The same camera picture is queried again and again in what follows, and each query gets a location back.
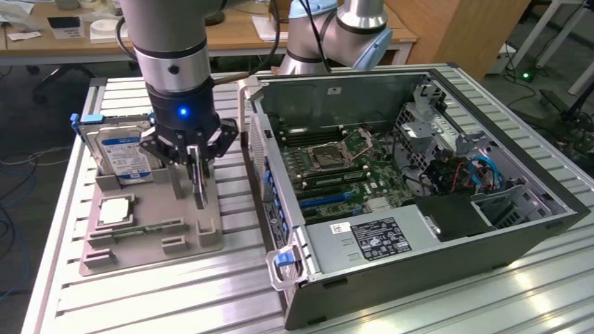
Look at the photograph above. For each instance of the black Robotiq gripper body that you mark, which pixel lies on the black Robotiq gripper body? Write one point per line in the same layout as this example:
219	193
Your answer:
180	104

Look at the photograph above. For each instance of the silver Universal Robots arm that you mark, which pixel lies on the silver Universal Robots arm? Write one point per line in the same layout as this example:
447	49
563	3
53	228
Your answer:
167	41

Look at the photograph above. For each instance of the hard disk with blue label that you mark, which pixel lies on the hard disk with blue label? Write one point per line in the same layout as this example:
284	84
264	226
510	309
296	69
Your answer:
117	156

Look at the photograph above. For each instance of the grey parts rack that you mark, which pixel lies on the grey parts rack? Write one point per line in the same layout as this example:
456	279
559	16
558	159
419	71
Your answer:
157	215

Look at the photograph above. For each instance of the silver CPU chip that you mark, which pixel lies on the silver CPU chip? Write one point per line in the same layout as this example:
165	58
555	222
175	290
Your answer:
114	210

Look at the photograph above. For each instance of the CPU socket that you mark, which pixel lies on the CPU socket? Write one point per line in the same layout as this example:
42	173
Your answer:
329	156

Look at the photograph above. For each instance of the green RAM stick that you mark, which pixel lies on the green RAM stick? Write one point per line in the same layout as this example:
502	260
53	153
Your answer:
139	231

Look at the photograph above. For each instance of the black round stand base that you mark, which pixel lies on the black round stand base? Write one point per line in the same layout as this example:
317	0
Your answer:
215	17

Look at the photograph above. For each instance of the white round tray box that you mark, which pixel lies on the white round tray box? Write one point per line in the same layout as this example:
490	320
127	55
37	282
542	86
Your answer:
104	33

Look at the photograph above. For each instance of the blue expansion slot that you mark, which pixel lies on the blue expansion slot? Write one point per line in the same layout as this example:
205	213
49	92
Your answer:
320	199

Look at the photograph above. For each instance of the white paper stack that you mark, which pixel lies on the white paper stack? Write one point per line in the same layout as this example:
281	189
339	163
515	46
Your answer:
267	29

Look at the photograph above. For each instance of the metal socket cover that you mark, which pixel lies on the metal socket cover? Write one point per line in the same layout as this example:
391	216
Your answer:
359	142

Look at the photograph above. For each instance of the wooden desk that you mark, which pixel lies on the wooden desk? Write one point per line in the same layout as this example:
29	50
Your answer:
54	47

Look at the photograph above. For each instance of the white box with black top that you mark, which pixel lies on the white box with black top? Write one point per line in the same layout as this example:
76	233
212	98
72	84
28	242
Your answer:
65	28

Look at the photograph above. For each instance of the brown cardboard box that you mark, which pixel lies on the brown cardboard box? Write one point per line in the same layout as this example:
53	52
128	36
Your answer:
277	10

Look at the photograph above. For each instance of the white cup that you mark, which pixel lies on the white cup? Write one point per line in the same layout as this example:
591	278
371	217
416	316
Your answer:
88	3

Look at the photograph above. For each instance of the green motherboard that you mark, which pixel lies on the green motherboard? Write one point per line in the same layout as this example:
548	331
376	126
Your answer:
377	184

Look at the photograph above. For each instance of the grey cup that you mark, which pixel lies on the grey cup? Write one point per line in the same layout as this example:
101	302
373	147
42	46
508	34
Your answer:
68	4

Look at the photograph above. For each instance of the small white paper note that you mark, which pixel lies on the small white paper note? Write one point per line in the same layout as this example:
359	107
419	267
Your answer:
22	35

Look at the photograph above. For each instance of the metal disk bay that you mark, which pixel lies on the metal disk bay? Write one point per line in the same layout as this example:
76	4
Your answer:
417	139

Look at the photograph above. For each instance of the grey power supply unit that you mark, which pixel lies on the grey power supply unit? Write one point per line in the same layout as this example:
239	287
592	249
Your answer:
371	236

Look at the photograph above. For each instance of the open black PC case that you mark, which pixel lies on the open black PC case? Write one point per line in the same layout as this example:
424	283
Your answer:
417	278

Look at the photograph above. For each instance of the wooden cabinet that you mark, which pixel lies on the wooden cabinet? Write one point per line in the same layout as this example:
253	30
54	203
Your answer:
463	35

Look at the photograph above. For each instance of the device with green light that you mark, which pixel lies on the device with green light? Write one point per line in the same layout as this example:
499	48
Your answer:
526	76

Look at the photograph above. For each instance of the black floor equipment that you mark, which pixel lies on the black floor equipment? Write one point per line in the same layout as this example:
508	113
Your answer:
570	115

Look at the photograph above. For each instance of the blue disk carrier bracket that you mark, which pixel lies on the blue disk carrier bracket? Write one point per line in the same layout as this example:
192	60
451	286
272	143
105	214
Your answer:
89	119

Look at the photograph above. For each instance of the white table frame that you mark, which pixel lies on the white table frame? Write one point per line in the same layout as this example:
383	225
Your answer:
547	31

